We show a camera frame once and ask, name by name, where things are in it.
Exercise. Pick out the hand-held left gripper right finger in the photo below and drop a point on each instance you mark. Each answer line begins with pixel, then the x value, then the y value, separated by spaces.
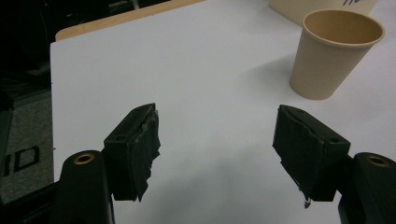
pixel 308 155

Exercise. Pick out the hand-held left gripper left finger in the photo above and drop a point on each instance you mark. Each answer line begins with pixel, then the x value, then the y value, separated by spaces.
pixel 130 149

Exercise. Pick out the white table sheet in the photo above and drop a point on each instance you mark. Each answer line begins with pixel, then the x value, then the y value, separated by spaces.
pixel 202 77

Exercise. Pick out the tan paper cup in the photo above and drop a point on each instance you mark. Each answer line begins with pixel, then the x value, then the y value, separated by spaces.
pixel 333 56

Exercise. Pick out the large beige paper container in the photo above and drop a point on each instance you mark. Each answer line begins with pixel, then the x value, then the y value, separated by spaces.
pixel 299 9

